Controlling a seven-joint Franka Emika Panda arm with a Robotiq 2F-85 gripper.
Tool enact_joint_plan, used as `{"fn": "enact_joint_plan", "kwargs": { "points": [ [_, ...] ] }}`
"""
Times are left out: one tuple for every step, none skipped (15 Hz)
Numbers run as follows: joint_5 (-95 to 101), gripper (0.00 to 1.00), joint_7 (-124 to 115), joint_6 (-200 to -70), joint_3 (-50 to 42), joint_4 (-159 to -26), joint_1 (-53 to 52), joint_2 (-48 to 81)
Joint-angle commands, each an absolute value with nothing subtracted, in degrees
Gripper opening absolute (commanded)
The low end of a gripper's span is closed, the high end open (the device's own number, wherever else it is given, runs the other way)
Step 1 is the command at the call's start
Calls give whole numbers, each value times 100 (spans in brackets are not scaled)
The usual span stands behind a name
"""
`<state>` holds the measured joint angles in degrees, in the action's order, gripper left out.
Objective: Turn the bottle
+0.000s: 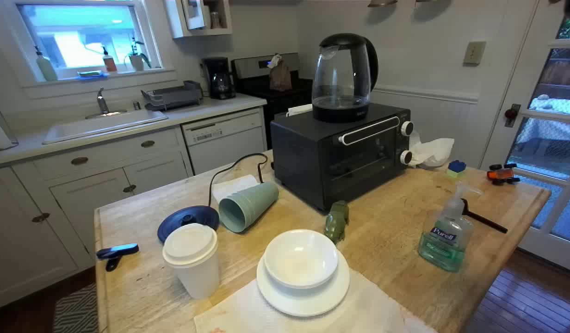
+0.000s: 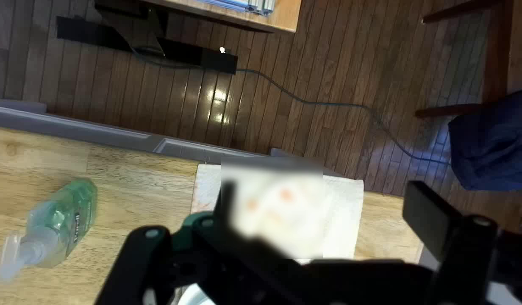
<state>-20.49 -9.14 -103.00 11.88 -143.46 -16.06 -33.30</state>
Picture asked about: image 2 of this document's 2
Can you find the white paper towel sheet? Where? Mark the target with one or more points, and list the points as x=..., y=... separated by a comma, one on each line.
x=303, y=216

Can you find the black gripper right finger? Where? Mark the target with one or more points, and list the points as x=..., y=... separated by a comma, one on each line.
x=463, y=245

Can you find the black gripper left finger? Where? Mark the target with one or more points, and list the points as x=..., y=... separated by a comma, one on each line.
x=205, y=251

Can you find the black stand base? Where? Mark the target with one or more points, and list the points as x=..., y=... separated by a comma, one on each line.
x=139, y=28

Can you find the blue jacket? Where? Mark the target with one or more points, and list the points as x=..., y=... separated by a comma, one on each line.
x=487, y=146

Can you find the clear green soap bottle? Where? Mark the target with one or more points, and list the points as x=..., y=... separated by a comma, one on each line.
x=53, y=229

